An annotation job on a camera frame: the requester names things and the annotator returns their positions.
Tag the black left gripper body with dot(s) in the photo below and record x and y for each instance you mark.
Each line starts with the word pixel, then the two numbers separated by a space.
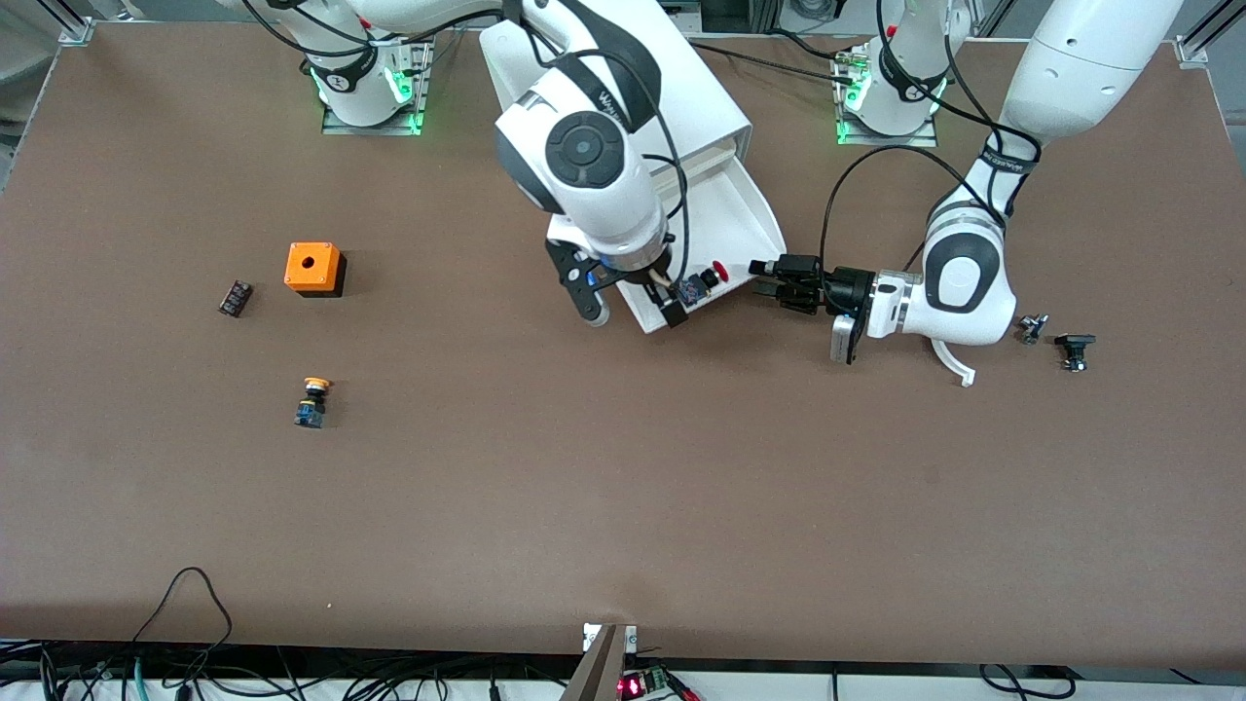
pixel 849 289

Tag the white plastic drawer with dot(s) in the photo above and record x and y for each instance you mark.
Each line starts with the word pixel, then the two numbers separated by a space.
pixel 725 214
pixel 715 154

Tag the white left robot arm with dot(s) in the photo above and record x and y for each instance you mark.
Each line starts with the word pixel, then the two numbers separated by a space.
pixel 964 282

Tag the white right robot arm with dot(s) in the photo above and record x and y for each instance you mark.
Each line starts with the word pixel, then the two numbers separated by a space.
pixel 584 146

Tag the red push button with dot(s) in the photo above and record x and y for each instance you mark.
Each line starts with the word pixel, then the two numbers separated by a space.
pixel 718 270

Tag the white drawer cabinet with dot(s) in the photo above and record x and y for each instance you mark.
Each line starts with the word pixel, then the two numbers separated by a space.
pixel 701 88

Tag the small black button component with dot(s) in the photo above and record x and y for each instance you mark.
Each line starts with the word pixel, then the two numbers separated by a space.
pixel 1075 343

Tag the yellow push button blue base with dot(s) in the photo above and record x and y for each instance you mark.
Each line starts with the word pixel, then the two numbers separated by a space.
pixel 311 409

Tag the white curved plastic piece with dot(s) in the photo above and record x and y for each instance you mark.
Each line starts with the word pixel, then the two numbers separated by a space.
pixel 959 368

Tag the small grey metal component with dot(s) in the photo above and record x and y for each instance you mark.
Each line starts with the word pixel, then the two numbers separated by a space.
pixel 1032 329

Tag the circuit board with red light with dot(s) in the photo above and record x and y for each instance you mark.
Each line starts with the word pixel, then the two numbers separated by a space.
pixel 642 684

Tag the small black contact block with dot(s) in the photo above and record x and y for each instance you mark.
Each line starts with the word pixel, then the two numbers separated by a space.
pixel 236 298

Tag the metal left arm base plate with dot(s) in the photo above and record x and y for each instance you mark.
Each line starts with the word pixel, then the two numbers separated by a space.
pixel 905 141

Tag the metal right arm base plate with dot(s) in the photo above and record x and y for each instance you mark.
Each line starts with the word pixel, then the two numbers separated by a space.
pixel 370 129

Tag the orange button enclosure box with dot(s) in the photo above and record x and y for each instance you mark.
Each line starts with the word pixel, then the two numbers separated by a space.
pixel 311 265

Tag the grey metal camera bracket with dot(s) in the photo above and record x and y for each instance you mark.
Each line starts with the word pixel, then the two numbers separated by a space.
pixel 599 672

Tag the aluminium frame corner bracket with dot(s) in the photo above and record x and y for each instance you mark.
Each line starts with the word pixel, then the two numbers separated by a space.
pixel 78 29
pixel 1192 49

